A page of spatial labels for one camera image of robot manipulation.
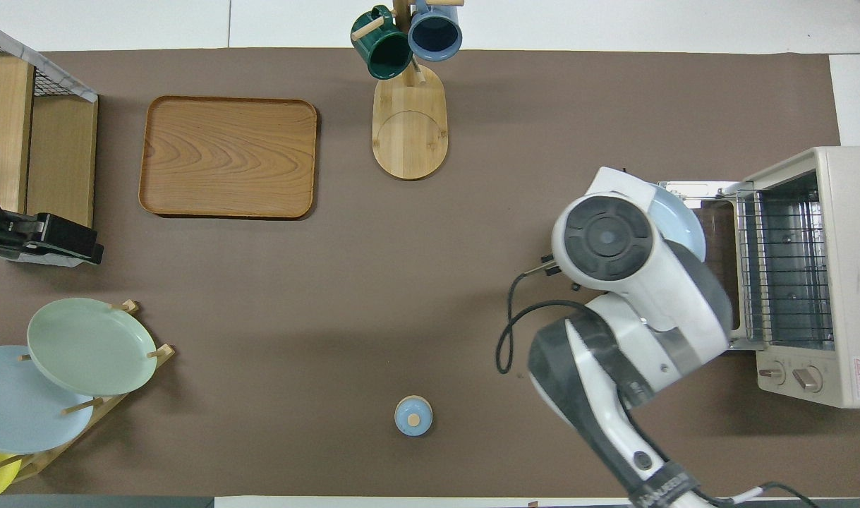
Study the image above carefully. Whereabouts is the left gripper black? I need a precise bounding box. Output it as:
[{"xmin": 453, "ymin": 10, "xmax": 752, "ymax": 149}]
[{"xmin": 0, "ymin": 182, "xmax": 104, "ymax": 267}]

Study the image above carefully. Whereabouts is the cream toaster oven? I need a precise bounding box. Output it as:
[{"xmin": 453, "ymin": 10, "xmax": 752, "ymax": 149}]
[{"xmin": 658, "ymin": 146, "xmax": 860, "ymax": 409}]

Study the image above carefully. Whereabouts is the wooden stepped shelf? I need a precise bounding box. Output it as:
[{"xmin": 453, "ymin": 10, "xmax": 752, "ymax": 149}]
[{"xmin": 0, "ymin": 53, "xmax": 99, "ymax": 230}]

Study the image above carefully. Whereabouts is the pale green racked plate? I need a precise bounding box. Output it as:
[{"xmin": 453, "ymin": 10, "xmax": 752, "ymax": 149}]
[{"xmin": 27, "ymin": 297, "xmax": 158, "ymax": 397}]

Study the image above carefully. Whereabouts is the wooden plate rack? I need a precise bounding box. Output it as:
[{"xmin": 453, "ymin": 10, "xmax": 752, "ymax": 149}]
[{"xmin": 0, "ymin": 300, "xmax": 176, "ymax": 484}]

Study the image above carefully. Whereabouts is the light blue racked plate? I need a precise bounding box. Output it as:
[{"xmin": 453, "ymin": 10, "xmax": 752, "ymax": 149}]
[{"xmin": 0, "ymin": 345, "xmax": 95, "ymax": 455}]

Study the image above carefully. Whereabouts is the grey cloth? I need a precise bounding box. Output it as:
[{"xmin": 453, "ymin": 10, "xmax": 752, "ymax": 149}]
[{"xmin": 0, "ymin": 16, "xmax": 99, "ymax": 104}]

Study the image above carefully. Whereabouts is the wooden serving tray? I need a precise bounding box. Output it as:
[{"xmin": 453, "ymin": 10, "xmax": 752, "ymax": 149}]
[{"xmin": 138, "ymin": 95, "xmax": 319, "ymax": 219}]

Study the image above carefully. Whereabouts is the wooden mug tree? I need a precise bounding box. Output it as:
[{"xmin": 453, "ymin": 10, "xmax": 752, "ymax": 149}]
[{"xmin": 351, "ymin": 0, "xmax": 466, "ymax": 181}]

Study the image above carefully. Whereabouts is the dark green mug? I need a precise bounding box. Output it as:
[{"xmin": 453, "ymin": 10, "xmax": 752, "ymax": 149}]
[{"xmin": 351, "ymin": 6, "xmax": 413, "ymax": 80}]

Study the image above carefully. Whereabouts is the blue lid with wooden knob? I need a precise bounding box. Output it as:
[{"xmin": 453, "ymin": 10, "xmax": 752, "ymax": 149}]
[{"xmin": 394, "ymin": 395, "xmax": 434, "ymax": 437}]

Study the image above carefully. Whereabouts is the brown table mat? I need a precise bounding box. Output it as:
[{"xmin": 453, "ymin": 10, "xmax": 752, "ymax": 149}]
[{"xmin": 0, "ymin": 48, "xmax": 860, "ymax": 498}]

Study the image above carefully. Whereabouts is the blue mug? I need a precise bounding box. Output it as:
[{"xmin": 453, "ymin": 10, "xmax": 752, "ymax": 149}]
[{"xmin": 407, "ymin": 0, "xmax": 464, "ymax": 62}]

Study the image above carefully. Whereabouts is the black wire basket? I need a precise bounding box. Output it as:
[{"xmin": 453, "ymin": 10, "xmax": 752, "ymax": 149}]
[{"xmin": 0, "ymin": 32, "xmax": 74, "ymax": 98}]

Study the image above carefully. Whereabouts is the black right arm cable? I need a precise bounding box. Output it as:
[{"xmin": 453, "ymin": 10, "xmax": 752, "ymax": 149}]
[{"xmin": 497, "ymin": 258, "xmax": 818, "ymax": 508}]

